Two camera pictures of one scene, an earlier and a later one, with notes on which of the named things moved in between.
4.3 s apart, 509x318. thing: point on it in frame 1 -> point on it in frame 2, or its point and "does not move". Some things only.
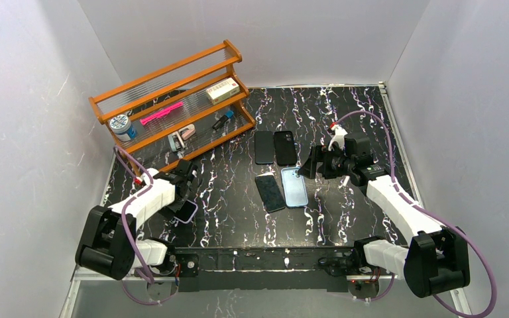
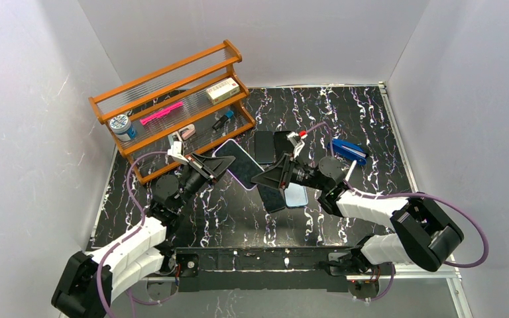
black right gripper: [317, 161] -> [284, 171]
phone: [293, 187] does not move
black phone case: [285, 148] does not move
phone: [187, 212] -> [242, 166]
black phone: [264, 146] does not move
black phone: [270, 192] does not move
